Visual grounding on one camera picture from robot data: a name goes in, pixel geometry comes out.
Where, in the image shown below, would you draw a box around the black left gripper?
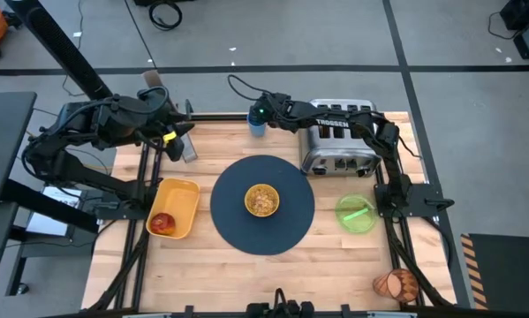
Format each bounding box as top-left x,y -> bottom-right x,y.
151,113 -> 196,136

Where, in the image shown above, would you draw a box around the red yellow apple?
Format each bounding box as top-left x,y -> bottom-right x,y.
148,212 -> 177,237

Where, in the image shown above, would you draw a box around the yellow blue patterned bowl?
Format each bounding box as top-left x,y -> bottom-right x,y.
244,183 -> 281,218

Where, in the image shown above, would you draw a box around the green glass plate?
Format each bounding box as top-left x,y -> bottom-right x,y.
334,193 -> 379,234

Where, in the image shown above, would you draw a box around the blue plastic cup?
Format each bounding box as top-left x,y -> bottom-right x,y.
246,112 -> 268,138

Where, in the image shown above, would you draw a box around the yellow plastic bin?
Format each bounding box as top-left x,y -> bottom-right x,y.
145,177 -> 201,240

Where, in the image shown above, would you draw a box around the silver four-slot toaster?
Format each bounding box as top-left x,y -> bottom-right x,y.
299,97 -> 384,178

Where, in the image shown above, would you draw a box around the golden cereal flakes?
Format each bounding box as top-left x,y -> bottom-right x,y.
247,186 -> 277,215

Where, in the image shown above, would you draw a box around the dark blue round placemat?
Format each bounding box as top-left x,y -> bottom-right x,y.
209,154 -> 316,256

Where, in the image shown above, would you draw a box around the black tower stand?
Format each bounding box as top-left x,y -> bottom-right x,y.
5,0 -> 115,101

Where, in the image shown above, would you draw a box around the white paper sheet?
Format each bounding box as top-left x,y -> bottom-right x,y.
25,185 -> 83,238

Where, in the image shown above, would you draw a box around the black desk top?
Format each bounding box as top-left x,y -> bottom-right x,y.
0,91 -> 38,207

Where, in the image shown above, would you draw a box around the brown patterned basket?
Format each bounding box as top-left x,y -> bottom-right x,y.
372,268 -> 420,304

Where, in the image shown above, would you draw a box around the black hazard striped mat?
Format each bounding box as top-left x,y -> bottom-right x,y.
460,232 -> 529,311

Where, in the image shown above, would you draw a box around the black wrist camera yellow tag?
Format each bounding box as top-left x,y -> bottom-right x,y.
162,130 -> 186,163

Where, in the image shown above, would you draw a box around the black aluminium table frame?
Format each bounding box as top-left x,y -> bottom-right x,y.
87,112 -> 457,318

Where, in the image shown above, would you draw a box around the thin black floor cable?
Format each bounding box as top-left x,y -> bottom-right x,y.
123,0 -> 159,72

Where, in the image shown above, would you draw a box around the coiled black cable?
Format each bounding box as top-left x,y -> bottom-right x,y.
147,0 -> 185,32

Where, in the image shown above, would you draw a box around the black desk base frame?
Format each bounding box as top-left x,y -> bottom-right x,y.
0,178 -> 100,297

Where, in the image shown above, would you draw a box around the black cabled device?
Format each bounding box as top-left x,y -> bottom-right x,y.
245,287 -> 317,318

